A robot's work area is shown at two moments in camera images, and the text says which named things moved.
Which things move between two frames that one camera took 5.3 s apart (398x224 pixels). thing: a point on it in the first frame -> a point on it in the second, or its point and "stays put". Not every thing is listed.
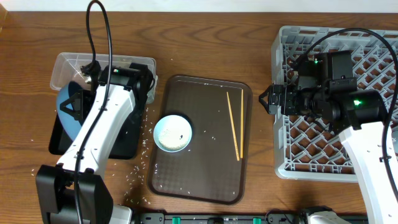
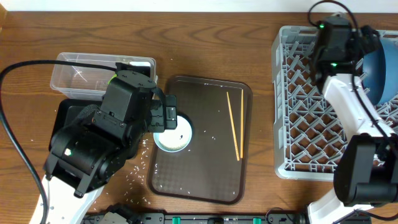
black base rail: [274, 216] stays put
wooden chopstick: [242, 123] stays put
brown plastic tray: [213, 167] stays put
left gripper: [87, 102] -> [165, 120]
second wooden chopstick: [232, 125] stays put
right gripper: [290, 92] -> [370, 42]
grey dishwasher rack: [308, 147] stays put
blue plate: [70, 126] -> [380, 71]
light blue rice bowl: [173, 133] stays put
